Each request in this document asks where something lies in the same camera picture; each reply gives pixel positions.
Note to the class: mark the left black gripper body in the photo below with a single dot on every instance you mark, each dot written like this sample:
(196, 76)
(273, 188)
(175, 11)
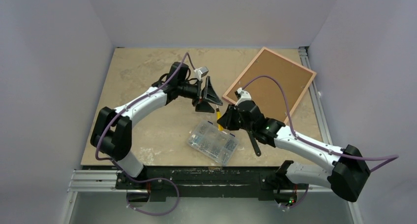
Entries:
(191, 91)

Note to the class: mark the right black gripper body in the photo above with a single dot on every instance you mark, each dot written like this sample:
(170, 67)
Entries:
(235, 116)

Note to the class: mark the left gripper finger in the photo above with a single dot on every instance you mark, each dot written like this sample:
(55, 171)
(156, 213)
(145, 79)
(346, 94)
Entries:
(204, 107)
(209, 94)

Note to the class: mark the yellow handled screwdriver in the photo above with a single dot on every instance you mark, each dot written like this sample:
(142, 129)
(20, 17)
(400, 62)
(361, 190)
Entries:
(218, 114)

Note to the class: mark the pink picture frame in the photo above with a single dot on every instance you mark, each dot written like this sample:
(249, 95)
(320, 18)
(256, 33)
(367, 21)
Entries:
(265, 76)

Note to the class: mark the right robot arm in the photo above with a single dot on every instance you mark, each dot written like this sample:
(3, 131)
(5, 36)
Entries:
(340, 169)

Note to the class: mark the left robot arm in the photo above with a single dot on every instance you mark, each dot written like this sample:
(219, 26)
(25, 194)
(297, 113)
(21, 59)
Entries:
(112, 132)

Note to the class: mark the clear screw organizer box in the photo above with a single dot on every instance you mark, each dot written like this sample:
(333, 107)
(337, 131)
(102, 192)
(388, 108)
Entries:
(213, 143)

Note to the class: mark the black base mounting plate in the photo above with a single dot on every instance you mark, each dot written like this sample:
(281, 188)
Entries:
(161, 195)

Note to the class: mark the adjustable wrench black handle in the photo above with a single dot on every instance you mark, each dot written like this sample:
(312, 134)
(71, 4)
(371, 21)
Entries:
(254, 144)

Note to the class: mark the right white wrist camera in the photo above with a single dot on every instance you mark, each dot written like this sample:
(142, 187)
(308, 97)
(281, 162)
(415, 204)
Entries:
(242, 95)

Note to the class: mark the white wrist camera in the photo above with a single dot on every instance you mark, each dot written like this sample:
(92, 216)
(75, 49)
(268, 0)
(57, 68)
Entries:
(201, 72)
(242, 95)

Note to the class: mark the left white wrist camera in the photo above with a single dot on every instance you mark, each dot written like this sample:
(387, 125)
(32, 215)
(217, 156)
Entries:
(201, 72)

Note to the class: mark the aluminium rail right side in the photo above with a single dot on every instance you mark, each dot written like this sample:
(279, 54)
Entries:
(316, 99)

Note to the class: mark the aluminium rail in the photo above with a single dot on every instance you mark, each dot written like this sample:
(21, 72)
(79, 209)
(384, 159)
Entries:
(199, 181)
(316, 99)

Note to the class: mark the aluminium rail front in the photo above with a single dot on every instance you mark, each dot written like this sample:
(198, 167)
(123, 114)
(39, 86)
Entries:
(199, 181)

